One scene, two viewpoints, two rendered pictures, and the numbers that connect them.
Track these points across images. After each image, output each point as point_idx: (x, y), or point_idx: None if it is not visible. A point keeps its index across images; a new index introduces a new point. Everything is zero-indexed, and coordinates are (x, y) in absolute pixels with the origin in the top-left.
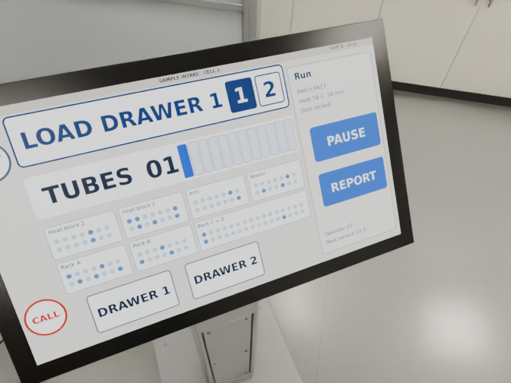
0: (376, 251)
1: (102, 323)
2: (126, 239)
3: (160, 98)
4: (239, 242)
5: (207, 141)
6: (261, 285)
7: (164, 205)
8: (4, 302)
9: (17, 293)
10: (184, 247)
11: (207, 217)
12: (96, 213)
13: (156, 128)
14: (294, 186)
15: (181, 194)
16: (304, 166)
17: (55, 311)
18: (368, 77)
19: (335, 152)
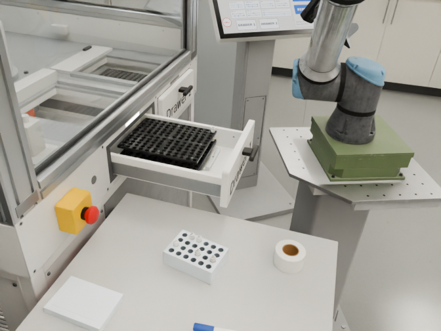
0: (311, 31)
1: (239, 27)
2: (245, 8)
3: None
4: (272, 17)
5: None
6: (278, 31)
7: (254, 2)
8: (218, 16)
9: (222, 14)
10: (258, 14)
11: (264, 8)
12: (239, 0)
13: None
14: (287, 6)
15: (258, 1)
16: (289, 2)
17: (229, 21)
18: None
19: (298, 0)
